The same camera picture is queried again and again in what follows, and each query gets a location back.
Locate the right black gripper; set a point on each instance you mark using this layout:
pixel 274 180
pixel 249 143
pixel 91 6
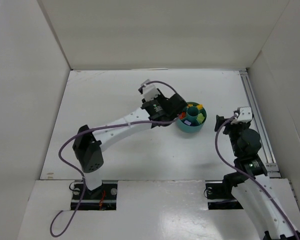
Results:
pixel 230 125

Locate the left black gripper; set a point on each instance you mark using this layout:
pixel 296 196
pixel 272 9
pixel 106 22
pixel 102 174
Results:
pixel 177 105

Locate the light green lego brick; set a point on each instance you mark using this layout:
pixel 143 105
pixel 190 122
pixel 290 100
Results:
pixel 200 118

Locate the orange cone lego piece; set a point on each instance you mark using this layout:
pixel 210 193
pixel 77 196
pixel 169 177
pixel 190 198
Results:
pixel 182 115

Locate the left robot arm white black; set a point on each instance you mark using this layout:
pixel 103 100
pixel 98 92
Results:
pixel 88 148

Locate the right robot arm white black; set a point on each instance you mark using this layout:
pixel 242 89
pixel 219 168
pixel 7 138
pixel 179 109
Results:
pixel 250 183

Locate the teal round divided container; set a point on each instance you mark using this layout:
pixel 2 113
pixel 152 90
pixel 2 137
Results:
pixel 191 115

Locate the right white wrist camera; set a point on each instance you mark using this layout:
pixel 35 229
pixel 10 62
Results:
pixel 243 115

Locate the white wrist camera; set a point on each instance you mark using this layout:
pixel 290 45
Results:
pixel 149 91
pixel 243 115

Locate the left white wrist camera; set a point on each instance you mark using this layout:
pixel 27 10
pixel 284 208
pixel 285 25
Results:
pixel 149 91

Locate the aluminium rail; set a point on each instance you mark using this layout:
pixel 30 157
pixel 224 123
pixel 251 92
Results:
pixel 266 153

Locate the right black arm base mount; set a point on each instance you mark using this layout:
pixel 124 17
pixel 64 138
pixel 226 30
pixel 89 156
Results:
pixel 219 193

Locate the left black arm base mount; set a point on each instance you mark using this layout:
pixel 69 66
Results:
pixel 102 199

